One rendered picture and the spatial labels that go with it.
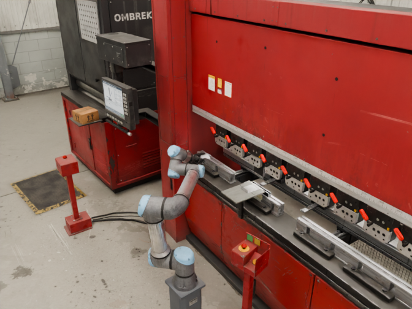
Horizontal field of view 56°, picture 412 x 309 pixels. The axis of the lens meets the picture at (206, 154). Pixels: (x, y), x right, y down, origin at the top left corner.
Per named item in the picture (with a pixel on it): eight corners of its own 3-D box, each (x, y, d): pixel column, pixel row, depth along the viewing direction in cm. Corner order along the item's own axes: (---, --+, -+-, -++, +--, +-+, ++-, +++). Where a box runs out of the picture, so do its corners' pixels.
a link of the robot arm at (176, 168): (183, 177, 230) (186, 159, 233) (165, 175, 232) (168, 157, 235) (186, 179, 238) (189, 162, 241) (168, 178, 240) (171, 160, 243)
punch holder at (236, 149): (229, 151, 303) (230, 132, 296) (238, 148, 308) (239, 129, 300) (241, 159, 292) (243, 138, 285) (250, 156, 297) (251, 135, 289)
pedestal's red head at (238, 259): (230, 263, 265) (231, 242, 257) (244, 252, 275) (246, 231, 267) (254, 278, 253) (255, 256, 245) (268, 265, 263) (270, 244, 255)
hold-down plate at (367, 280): (342, 270, 229) (343, 266, 228) (347, 266, 232) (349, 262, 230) (388, 303, 207) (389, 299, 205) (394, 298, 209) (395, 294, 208)
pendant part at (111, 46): (105, 127, 367) (94, 34, 330) (129, 121, 381) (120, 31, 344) (132, 144, 332) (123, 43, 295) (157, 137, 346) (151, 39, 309)
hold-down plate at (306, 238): (292, 235, 259) (293, 231, 257) (298, 232, 261) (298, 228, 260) (328, 260, 236) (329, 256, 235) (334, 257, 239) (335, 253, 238)
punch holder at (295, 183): (284, 184, 259) (287, 162, 252) (293, 180, 263) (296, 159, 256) (301, 194, 248) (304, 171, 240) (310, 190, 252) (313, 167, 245)
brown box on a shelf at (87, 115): (68, 118, 420) (66, 107, 415) (91, 113, 435) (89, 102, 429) (79, 127, 399) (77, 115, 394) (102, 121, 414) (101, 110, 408)
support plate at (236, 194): (221, 192, 284) (221, 191, 284) (248, 182, 297) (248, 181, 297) (236, 203, 271) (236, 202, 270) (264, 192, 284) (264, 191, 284)
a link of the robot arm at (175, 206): (183, 208, 192) (205, 160, 234) (162, 206, 194) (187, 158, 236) (184, 227, 198) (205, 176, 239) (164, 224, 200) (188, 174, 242)
